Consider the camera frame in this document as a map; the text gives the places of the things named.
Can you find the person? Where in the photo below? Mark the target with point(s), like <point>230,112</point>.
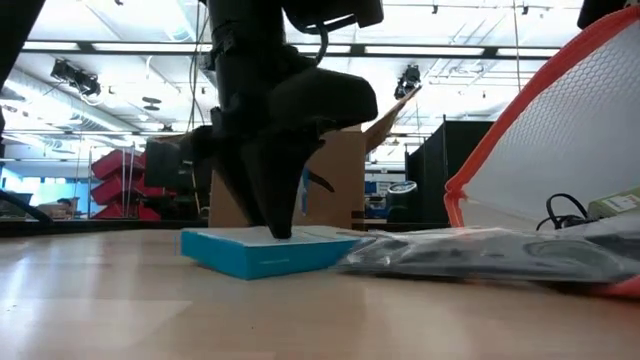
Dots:
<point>64,205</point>

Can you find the black ceiling disc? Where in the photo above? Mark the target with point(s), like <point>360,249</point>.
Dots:
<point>151,99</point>

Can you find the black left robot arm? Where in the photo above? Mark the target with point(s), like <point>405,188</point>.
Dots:
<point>245,20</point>

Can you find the red storage bin rack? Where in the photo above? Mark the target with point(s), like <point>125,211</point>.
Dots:
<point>112,165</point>

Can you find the clear plastic bag black item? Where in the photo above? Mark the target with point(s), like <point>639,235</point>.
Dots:
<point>475,255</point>

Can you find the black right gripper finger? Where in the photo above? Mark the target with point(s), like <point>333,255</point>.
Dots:
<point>600,10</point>

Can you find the round black bin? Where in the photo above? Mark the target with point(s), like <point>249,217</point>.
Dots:
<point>402,205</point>

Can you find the blue Anker box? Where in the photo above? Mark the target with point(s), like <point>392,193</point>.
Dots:
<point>240,257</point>

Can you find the black monitor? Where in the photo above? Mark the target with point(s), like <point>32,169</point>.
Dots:
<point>165,165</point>

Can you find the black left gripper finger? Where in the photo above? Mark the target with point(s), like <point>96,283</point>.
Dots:
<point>280,190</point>
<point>237,175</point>

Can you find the black ceiling spotlight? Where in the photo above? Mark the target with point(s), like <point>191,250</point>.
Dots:
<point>410,77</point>

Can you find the green white USB charger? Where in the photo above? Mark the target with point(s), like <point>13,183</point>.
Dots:
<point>607,207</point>

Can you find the white mesh pouch orange trim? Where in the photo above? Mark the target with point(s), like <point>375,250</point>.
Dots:
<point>550,150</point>

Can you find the brown cardboard shipping box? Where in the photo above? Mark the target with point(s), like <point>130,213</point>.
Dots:
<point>340,185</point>

